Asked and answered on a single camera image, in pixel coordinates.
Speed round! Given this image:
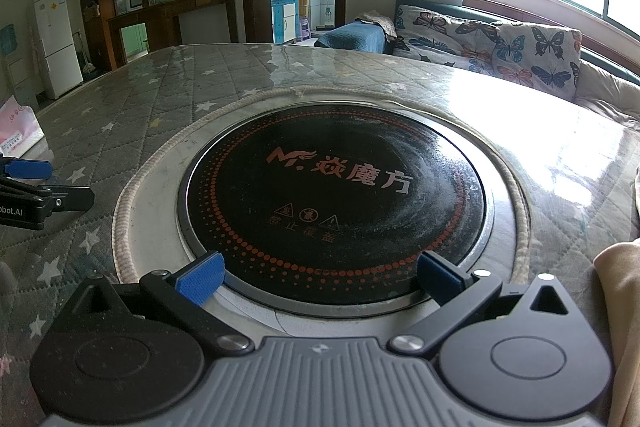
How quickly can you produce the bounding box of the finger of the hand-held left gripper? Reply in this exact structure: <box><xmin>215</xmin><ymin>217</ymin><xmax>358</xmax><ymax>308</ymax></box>
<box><xmin>0</xmin><ymin>179</ymin><xmax>96</xmax><ymax>212</ymax></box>
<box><xmin>0</xmin><ymin>157</ymin><xmax>54</xmax><ymax>182</ymax></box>

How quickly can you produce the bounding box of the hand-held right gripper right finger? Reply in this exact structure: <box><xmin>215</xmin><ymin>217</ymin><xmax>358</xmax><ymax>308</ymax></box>
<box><xmin>390</xmin><ymin>251</ymin><xmax>581</xmax><ymax>355</ymax></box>

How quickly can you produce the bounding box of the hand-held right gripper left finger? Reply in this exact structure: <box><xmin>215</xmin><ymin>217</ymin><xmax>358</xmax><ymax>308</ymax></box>
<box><xmin>65</xmin><ymin>251</ymin><xmax>255</xmax><ymax>354</ymax></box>

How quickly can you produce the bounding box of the cream shirt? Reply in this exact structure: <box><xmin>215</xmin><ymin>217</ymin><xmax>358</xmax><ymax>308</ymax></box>
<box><xmin>595</xmin><ymin>237</ymin><xmax>640</xmax><ymax>427</ymax></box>

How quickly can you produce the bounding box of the pink paper bag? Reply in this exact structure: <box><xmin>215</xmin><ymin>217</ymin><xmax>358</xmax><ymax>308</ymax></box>
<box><xmin>0</xmin><ymin>96</ymin><xmax>45</xmax><ymax>158</ymax></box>

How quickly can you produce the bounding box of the mop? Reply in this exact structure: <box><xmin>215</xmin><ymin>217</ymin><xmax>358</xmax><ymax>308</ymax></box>
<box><xmin>74</xmin><ymin>32</ymin><xmax>97</xmax><ymax>75</ymax></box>

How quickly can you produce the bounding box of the grey quilted star table cover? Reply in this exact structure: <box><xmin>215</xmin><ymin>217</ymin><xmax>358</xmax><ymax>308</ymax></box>
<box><xmin>0</xmin><ymin>42</ymin><xmax>640</xmax><ymax>427</ymax></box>

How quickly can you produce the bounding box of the light blue object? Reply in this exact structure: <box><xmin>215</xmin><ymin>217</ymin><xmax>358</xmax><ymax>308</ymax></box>
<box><xmin>0</xmin><ymin>24</ymin><xmax>22</xmax><ymax>60</ymax></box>

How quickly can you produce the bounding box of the white refrigerator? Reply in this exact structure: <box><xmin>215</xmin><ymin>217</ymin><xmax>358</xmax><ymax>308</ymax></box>
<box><xmin>32</xmin><ymin>0</ymin><xmax>85</xmax><ymax>100</ymax></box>

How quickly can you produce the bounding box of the round black induction cooktop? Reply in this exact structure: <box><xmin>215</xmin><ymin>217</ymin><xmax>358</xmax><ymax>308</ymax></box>
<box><xmin>117</xmin><ymin>94</ymin><xmax>523</xmax><ymax>323</ymax></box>

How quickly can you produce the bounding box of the large butterfly print pillow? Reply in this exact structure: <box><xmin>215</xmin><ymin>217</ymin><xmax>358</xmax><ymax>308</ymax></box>
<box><xmin>492</xmin><ymin>21</ymin><xmax>583</xmax><ymax>104</ymax></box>

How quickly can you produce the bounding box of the long butterfly print pillow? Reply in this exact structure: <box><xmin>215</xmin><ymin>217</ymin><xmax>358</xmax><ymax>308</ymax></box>
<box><xmin>392</xmin><ymin>4</ymin><xmax>503</xmax><ymax>75</ymax></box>

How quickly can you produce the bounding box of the beige cushion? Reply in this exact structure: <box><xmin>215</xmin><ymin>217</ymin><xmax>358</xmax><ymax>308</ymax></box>
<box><xmin>575</xmin><ymin>59</ymin><xmax>640</xmax><ymax>130</ymax></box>

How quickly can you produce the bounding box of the blue quilted cloth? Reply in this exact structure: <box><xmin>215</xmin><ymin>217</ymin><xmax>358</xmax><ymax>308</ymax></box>
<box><xmin>314</xmin><ymin>21</ymin><xmax>390</xmax><ymax>55</ymax></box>

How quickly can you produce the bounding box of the folded brown blanket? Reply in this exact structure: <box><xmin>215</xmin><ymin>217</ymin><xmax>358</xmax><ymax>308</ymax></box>
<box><xmin>356</xmin><ymin>11</ymin><xmax>398</xmax><ymax>42</ymax></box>

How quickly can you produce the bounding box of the teal sofa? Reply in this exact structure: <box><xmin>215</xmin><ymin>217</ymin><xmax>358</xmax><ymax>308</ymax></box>
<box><xmin>392</xmin><ymin>0</ymin><xmax>640</xmax><ymax>88</ymax></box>

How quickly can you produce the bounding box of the light blue cabinet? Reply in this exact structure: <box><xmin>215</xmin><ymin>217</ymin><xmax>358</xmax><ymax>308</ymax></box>
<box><xmin>270</xmin><ymin>0</ymin><xmax>305</xmax><ymax>45</ymax></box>

